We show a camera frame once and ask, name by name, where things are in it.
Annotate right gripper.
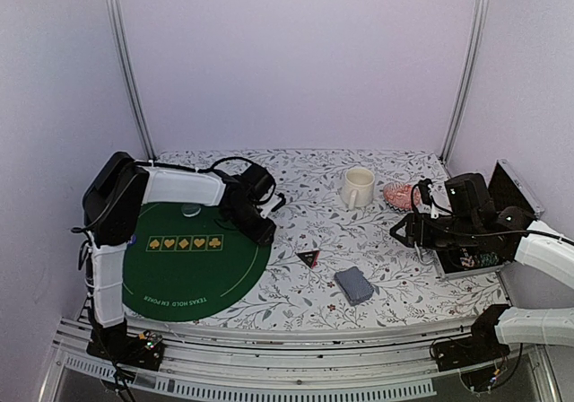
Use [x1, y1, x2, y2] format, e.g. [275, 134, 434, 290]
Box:
[390, 213, 480, 251]

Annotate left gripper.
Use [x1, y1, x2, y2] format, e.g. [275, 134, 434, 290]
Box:
[228, 202, 277, 246]

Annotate clear dealer button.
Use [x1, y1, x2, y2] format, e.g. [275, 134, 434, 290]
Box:
[181, 203, 202, 218]

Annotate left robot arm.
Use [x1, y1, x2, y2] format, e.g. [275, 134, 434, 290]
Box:
[72, 152, 286, 371]

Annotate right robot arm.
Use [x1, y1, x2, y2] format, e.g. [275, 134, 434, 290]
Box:
[389, 173, 573, 371]

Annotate red patterned bowl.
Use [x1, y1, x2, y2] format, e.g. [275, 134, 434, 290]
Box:
[382, 182, 422, 212]

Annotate black red triangular chip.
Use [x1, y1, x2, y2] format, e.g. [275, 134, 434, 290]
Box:
[297, 250, 320, 268]

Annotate poker chips in case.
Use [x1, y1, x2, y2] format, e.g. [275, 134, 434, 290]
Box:
[456, 249, 500, 270]

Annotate white ceramic mug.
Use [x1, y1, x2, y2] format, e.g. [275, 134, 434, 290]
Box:
[341, 167, 375, 210]

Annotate floral tablecloth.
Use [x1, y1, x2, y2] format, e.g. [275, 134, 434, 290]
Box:
[91, 148, 506, 331]

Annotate blue playing card deck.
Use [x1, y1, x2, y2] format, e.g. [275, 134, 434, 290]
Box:
[334, 267, 374, 306]

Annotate green poker mat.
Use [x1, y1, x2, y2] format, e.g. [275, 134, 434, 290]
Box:
[123, 203, 272, 322]

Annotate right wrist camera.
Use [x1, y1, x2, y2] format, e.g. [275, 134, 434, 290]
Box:
[417, 179, 452, 219]

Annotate front aluminium rail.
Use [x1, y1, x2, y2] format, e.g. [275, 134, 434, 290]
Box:
[38, 316, 560, 402]

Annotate right aluminium frame post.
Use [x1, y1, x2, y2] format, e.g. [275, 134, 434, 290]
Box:
[439, 0, 490, 166]

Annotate aluminium frame post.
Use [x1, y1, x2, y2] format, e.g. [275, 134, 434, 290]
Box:
[439, 0, 490, 166]
[106, 0, 157, 160]

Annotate left aluminium frame post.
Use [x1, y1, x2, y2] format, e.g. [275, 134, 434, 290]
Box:
[106, 0, 157, 160]

